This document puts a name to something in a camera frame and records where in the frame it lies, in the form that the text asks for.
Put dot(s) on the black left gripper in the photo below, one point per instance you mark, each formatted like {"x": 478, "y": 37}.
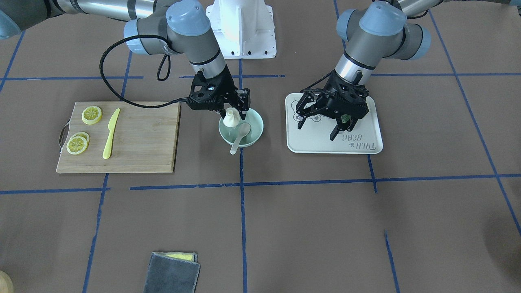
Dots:
{"x": 328, "y": 90}

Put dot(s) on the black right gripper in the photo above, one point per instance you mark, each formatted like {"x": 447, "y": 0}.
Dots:
{"x": 228, "y": 88}

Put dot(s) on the white steamed bun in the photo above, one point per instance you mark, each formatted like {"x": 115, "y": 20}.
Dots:
{"x": 232, "y": 117}

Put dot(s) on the white ceramic soup spoon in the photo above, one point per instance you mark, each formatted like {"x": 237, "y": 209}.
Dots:
{"x": 242, "y": 131}

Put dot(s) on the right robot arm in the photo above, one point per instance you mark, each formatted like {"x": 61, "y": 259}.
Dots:
{"x": 152, "y": 27}

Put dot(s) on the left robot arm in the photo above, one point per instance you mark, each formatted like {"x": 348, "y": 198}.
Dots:
{"x": 377, "y": 32}

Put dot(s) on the light green bowl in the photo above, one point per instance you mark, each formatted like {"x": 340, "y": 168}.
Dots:
{"x": 253, "y": 118}

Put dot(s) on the green avocado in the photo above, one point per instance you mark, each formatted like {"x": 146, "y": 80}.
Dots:
{"x": 345, "y": 118}

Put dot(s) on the cream bear serving tray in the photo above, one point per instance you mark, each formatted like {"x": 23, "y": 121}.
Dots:
{"x": 314, "y": 136}

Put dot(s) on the wooden cutting board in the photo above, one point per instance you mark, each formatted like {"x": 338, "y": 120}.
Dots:
{"x": 144, "y": 142}

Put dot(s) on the yellow plastic knife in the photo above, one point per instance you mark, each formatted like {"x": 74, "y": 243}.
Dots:
{"x": 107, "y": 152}

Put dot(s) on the single lemon slice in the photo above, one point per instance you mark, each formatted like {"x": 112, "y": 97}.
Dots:
{"x": 91, "y": 115}

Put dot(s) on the lower stacked lemon slice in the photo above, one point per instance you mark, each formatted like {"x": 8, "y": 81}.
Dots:
{"x": 85, "y": 135}

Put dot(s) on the upper top lemon slice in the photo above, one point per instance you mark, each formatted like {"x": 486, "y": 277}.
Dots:
{"x": 77, "y": 145}

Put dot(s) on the folded grey yellow cloth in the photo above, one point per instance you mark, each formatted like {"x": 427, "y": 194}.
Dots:
{"x": 172, "y": 272}

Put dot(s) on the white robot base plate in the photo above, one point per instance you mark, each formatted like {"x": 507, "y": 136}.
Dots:
{"x": 243, "y": 28}

